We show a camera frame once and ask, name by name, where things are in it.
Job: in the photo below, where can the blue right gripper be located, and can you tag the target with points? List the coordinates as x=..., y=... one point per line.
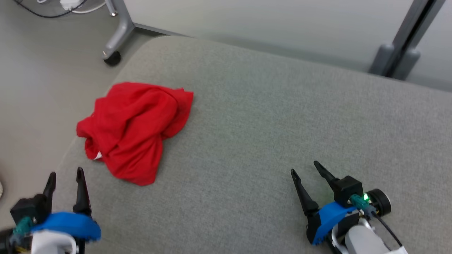
x=328, y=218

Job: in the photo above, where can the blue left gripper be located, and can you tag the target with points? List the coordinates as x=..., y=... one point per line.
x=67, y=224

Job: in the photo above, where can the red white basketball jersey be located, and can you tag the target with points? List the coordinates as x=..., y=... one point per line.
x=134, y=123

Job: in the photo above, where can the black caster wheel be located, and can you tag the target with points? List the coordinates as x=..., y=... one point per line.
x=112, y=59

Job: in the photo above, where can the grey metal stand leg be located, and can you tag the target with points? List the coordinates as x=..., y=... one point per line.
x=120, y=31

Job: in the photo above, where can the white power plug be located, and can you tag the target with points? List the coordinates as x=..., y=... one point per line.
x=69, y=4

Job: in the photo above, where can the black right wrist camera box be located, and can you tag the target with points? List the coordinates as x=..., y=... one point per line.
x=348, y=188

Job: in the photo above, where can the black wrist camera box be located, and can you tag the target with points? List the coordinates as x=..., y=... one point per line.
x=26, y=210
x=348, y=188

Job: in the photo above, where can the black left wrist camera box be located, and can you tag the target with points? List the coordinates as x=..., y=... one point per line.
x=26, y=210

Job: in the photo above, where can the grey partition post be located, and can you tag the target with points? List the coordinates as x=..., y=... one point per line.
x=406, y=42

